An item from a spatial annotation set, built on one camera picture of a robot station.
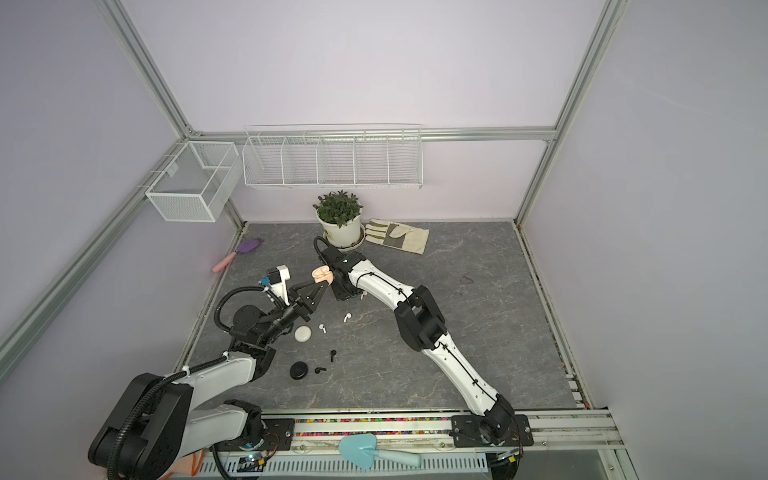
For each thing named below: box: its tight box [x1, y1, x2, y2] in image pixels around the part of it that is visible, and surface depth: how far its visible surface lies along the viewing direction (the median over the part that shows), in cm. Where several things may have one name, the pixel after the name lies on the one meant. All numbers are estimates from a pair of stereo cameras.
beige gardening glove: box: [365, 218, 430, 255], surface depth 118 cm
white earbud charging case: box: [294, 325, 312, 343], surface depth 91 cm
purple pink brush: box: [211, 238, 264, 273], surface depth 114 cm
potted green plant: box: [312, 189, 366, 252], surface depth 104 cm
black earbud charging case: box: [289, 361, 308, 380], surface depth 84 cm
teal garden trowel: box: [338, 433, 423, 470], surface depth 72 cm
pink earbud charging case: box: [311, 265, 334, 285], surface depth 77 cm
